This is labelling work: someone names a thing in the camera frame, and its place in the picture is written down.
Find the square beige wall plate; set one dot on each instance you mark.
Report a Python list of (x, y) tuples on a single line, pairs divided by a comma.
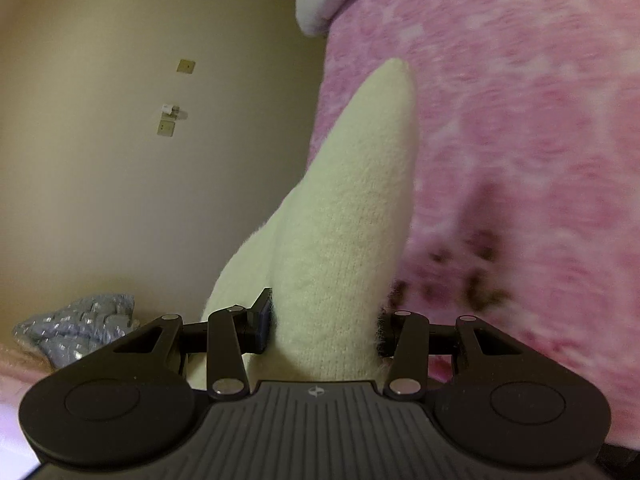
[(167, 127), (186, 65)]

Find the cream knit sweater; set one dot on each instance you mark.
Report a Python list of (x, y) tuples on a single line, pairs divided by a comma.
[(340, 235)]

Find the pink floral blanket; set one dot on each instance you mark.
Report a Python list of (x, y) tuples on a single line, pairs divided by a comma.
[(525, 135)]

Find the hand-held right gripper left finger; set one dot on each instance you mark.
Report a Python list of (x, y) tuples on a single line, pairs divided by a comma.
[(263, 326)]

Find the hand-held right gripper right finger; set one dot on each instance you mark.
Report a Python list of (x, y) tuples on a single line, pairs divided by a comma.
[(407, 340)]

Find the light pink cloth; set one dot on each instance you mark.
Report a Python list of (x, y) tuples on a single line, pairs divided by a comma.
[(15, 385)]

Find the blue grey crumpled cloth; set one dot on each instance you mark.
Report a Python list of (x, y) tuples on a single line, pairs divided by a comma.
[(75, 322)]

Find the white wall plug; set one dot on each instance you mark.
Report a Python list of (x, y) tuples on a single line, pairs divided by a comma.
[(172, 109)]

